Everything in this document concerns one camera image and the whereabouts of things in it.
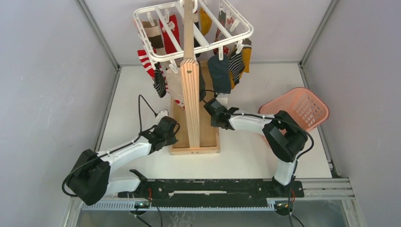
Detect wooden hanger stand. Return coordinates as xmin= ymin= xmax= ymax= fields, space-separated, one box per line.
xmin=169 ymin=0 xmax=220 ymax=155

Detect pink plastic basket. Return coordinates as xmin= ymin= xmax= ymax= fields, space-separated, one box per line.
xmin=258 ymin=87 xmax=330 ymax=132

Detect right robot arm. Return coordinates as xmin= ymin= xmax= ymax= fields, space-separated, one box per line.
xmin=200 ymin=89 xmax=314 ymax=197

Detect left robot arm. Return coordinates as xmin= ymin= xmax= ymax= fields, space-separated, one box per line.
xmin=61 ymin=110 xmax=181 ymax=205

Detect white plastic sock hanger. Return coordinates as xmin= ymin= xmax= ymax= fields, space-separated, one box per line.
xmin=132 ymin=0 xmax=254 ymax=73

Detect dark blue sock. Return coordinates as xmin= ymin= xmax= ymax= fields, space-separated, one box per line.
xmin=207 ymin=55 xmax=231 ymax=94

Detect black white striped sock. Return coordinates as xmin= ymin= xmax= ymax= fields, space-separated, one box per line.
xmin=153 ymin=62 xmax=167 ymax=98

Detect grey white sock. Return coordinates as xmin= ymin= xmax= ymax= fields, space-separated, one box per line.
xmin=166 ymin=69 xmax=185 ymax=110

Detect black striped narrow sock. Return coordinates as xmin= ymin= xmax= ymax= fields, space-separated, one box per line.
xmin=228 ymin=51 xmax=245 ymax=88

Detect yellow brown striped sock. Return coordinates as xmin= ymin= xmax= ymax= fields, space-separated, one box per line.
xmin=229 ymin=38 xmax=252 ymax=82

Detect red white striped sock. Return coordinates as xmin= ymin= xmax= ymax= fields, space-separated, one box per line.
xmin=137 ymin=50 xmax=155 ymax=80

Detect red sock white pattern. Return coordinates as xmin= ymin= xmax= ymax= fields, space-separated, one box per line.
xmin=159 ymin=15 xmax=183 ymax=54

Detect mustard yellow sock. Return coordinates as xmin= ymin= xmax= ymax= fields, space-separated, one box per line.
xmin=199 ymin=8 xmax=212 ymax=35

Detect brown beige block sock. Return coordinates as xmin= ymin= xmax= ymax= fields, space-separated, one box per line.
xmin=142 ymin=19 xmax=166 ymax=55

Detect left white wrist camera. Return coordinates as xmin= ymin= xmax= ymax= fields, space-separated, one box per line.
xmin=156 ymin=109 xmax=169 ymax=119

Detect black mounting rail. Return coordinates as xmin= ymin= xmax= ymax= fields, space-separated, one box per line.
xmin=118 ymin=179 xmax=305 ymax=209

